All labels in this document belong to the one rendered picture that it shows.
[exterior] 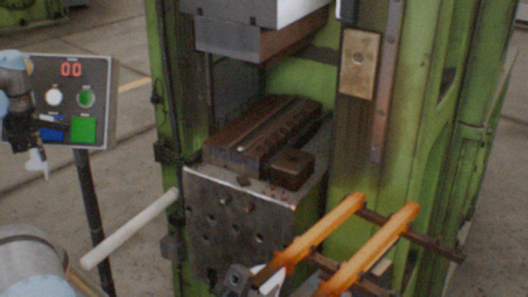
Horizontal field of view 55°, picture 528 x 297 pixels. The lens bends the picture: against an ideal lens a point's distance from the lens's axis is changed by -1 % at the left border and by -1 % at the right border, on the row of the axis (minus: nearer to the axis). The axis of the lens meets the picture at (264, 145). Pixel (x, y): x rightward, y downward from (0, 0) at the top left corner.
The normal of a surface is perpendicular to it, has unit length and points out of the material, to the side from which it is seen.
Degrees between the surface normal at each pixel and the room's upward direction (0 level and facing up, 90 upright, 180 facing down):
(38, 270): 26
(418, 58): 90
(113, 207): 0
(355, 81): 90
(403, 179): 90
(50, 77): 60
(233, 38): 90
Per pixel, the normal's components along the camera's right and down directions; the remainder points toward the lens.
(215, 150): -0.51, 0.43
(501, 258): 0.01, -0.86
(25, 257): 0.28, -0.90
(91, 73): -0.07, 0.00
